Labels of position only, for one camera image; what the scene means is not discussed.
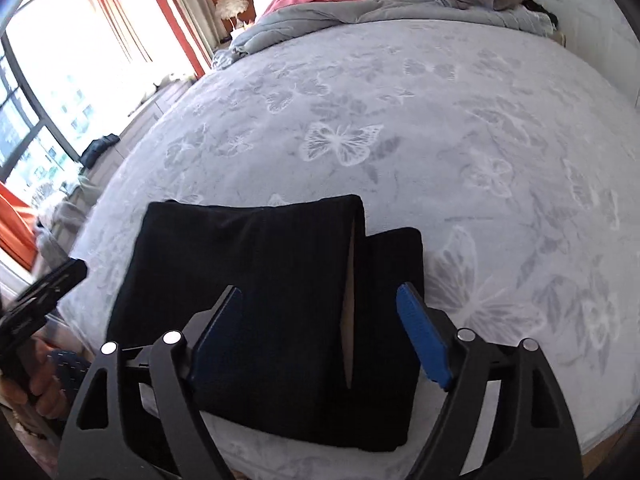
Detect orange curtain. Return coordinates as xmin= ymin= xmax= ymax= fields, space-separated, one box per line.
xmin=0 ymin=180 xmax=41 ymax=271
xmin=75 ymin=0 xmax=151 ymax=63
xmin=145 ymin=0 xmax=213 ymax=78

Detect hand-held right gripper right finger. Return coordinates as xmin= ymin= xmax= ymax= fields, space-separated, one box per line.
xmin=396 ymin=282 xmax=585 ymax=480

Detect bed with butterfly bedspread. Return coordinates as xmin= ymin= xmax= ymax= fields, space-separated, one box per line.
xmin=65 ymin=17 xmax=640 ymax=480

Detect light grey cloth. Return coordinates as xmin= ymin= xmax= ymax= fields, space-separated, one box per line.
xmin=35 ymin=200 xmax=93 ymax=261

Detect dark blue cloth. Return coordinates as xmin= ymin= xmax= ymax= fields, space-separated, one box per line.
xmin=80 ymin=134 xmax=120 ymax=168

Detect large window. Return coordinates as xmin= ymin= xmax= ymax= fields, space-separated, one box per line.
xmin=0 ymin=0 xmax=201 ymax=201

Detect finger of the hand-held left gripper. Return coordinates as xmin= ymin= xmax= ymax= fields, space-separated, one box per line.
xmin=0 ymin=258 xmax=88 ymax=341

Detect white feather lamp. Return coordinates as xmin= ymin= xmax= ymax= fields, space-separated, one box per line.
xmin=215 ymin=0 xmax=249 ymax=36

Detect white wardrobe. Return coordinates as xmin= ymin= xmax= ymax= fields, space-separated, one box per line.
xmin=525 ymin=0 xmax=636 ymax=96

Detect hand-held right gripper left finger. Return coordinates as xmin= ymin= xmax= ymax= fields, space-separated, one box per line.
xmin=57 ymin=285 xmax=244 ymax=480

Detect person's left hand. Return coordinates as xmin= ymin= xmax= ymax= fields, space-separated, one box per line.
xmin=27 ymin=340 xmax=68 ymax=417

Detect black pants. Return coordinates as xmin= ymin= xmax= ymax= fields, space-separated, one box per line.
xmin=106 ymin=194 xmax=427 ymax=453

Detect grey duvet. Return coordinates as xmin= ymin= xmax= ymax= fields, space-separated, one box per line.
xmin=212 ymin=0 xmax=558 ymax=68

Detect small black cloth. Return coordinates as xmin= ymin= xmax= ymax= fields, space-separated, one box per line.
xmin=521 ymin=0 xmax=558 ymax=23

